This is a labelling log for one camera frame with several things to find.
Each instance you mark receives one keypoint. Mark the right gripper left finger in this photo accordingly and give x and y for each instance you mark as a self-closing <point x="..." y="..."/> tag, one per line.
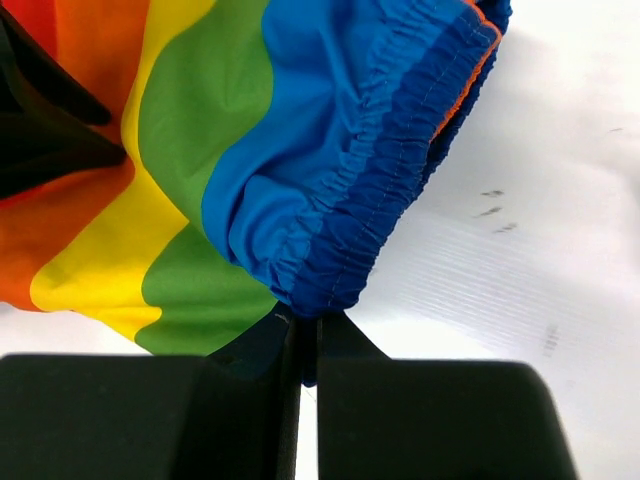
<point x="229" y="415"/>

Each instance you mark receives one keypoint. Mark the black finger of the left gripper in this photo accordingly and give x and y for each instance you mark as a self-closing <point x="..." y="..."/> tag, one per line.
<point x="47" y="117"/>

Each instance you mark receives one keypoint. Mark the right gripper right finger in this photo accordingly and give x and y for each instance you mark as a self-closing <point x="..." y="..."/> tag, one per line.
<point x="382" y="418"/>

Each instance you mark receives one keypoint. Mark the rainbow striped shorts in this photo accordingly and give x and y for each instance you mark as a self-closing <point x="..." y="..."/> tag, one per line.
<point x="270" y="149"/>

